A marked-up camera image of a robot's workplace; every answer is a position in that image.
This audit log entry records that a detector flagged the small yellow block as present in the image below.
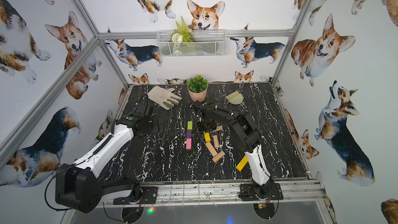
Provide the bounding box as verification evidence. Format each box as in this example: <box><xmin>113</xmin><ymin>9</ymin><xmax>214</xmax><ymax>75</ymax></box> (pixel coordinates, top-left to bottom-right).
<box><xmin>204</xmin><ymin>132</ymin><xmax>211</xmax><ymax>143</ymax></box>

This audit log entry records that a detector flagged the lime green block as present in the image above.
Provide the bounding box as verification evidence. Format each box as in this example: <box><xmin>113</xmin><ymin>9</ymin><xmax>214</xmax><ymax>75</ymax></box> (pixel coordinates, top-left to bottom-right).
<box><xmin>187</xmin><ymin>121</ymin><xmax>193</xmax><ymax>130</ymax></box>

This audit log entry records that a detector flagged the purple block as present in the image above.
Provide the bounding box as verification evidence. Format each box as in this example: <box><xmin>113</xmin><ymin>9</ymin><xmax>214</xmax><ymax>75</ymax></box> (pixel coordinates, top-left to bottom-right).
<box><xmin>186</xmin><ymin>130</ymin><xmax>192</xmax><ymax>140</ymax></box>

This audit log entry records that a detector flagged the long wooden block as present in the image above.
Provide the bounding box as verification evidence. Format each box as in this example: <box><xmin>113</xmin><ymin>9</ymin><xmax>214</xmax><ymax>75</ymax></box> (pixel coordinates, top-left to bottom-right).
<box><xmin>205</xmin><ymin>142</ymin><xmax>218</xmax><ymax>157</ymax></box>

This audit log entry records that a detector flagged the pink block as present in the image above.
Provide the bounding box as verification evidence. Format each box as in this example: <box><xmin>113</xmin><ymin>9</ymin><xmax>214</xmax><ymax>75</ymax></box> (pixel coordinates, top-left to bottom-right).
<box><xmin>186</xmin><ymin>139</ymin><xmax>192</xmax><ymax>150</ymax></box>

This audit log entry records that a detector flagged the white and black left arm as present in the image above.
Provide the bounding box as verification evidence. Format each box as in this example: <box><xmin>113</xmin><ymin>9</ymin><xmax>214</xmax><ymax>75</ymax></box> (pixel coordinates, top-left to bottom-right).
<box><xmin>53</xmin><ymin>94</ymin><xmax>153</xmax><ymax>213</ymax></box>

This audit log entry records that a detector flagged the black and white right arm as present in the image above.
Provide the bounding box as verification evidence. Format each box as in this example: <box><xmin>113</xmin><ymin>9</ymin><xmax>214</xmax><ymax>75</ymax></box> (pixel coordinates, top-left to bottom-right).
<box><xmin>192</xmin><ymin>101</ymin><xmax>274</xmax><ymax>199</ymax></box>

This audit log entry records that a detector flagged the wooden block upper middle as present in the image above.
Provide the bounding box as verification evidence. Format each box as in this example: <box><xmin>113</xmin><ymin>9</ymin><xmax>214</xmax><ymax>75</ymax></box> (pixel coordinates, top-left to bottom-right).
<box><xmin>212</xmin><ymin>125</ymin><xmax>223</xmax><ymax>132</ymax></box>

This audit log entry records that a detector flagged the wooden block centre small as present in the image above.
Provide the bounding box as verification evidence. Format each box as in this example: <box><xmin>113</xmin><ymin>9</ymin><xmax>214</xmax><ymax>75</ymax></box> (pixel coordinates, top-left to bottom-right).
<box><xmin>212</xmin><ymin>135</ymin><xmax>220</xmax><ymax>149</ymax></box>

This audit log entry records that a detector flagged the pink plant pot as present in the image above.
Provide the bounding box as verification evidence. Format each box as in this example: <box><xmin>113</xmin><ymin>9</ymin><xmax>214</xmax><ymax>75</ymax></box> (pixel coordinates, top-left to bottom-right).
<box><xmin>188</xmin><ymin>89</ymin><xmax>207</xmax><ymax>102</ymax></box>

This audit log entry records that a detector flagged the white and green work glove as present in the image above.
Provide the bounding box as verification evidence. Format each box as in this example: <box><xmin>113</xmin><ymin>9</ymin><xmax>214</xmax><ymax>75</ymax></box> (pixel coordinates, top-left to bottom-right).
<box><xmin>147</xmin><ymin>86</ymin><xmax>182</xmax><ymax>110</ymax></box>

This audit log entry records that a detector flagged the green artificial potted plant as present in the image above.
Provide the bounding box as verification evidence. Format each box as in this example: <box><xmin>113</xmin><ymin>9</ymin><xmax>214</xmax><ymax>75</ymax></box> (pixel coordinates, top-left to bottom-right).
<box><xmin>188</xmin><ymin>75</ymin><xmax>209</xmax><ymax>93</ymax></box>

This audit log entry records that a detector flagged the wooden block numbered twelve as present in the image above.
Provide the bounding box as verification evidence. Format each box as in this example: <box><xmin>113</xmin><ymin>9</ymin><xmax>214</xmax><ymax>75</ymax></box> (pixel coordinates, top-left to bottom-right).
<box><xmin>212</xmin><ymin>151</ymin><xmax>225</xmax><ymax>163</ymax></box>

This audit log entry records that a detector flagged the large yellow block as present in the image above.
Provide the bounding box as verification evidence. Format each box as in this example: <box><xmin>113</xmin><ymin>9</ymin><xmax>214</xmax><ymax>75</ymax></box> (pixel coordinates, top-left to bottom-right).
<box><xmin>236</xmin><ymin>156</ymin><xmax>248</xmax><ymax>172</ymax></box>

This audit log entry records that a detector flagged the fern and white flower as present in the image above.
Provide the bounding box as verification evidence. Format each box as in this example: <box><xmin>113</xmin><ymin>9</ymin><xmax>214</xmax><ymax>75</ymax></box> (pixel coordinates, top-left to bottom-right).
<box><xmin>171</xmin><ymin>17</ymin><xmax>193</xmax><ymax>56</ymax></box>

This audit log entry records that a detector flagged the white wire wall basket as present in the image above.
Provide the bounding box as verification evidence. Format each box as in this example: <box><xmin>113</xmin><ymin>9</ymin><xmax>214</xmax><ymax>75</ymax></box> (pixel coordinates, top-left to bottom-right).
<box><xmin>157</xmin><ymin>30</ymin><xmax>227</xmax><ymax>58</ymax></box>

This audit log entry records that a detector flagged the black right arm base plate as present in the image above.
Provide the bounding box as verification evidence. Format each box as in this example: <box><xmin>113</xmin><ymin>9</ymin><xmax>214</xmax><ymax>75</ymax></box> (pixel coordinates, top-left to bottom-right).
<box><xmin>238</xmin><ymin>181</ymin><xmax>284</xmax><ymax>201</ymax></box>

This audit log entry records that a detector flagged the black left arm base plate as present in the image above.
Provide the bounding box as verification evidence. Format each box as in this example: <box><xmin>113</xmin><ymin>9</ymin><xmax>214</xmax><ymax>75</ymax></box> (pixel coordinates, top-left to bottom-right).
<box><xmin>113</xmin><ymin>187</ymin><xmax>158</xmax><ymax>205</ymax></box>

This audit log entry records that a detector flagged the aluminium front rail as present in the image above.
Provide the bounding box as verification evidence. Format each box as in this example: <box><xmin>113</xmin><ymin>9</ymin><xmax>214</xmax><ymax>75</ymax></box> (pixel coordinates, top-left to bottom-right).
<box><xmin>66</xmin><ymin>178</ymin><xmax>329</xmax><ymax>209</ymax></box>

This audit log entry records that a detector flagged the aluminium frame post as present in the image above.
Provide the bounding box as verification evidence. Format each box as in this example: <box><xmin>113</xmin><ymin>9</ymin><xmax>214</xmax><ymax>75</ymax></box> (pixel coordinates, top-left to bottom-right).
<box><xmin>55</xmin><ymin>0</ymin><xmax>130</xmax><ymax>88</ymax></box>

